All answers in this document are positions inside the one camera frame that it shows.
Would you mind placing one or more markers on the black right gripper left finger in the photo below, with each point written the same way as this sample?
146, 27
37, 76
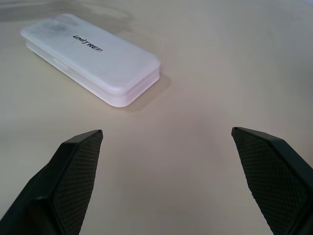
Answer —
61, 186

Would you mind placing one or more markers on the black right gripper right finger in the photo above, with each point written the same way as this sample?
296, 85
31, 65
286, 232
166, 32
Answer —
276, 181

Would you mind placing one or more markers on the white plastic case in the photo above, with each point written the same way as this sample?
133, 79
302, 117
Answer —
97, 58

